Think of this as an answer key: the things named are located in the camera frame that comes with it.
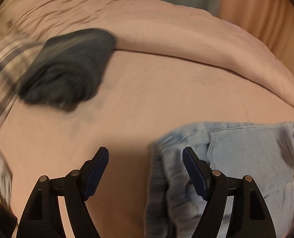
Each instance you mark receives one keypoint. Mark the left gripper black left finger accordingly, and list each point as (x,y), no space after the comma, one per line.
(60,202)

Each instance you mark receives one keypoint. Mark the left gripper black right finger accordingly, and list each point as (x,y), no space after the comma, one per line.
(249,215)

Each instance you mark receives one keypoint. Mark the light blue denim jeans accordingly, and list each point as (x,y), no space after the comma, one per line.
(265,152)

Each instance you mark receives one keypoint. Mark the folded dark grey pants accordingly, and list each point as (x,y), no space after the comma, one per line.
(68,69)

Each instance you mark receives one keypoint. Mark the plaid pillow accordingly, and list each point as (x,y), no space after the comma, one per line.
(16,55)

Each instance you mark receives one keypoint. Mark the pink duvet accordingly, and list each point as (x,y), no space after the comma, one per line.
(157,27)

